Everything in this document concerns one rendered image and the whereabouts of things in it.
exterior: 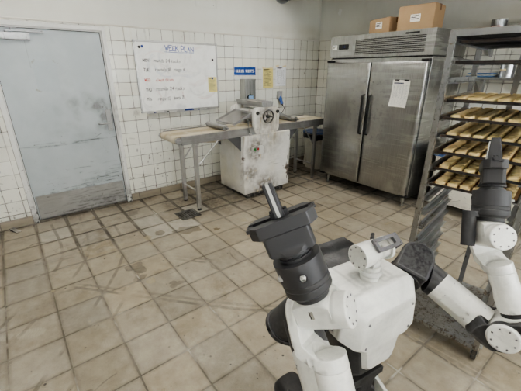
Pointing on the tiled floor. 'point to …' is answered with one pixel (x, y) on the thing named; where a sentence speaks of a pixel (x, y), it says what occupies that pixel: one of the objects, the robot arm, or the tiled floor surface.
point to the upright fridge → (374, 151)
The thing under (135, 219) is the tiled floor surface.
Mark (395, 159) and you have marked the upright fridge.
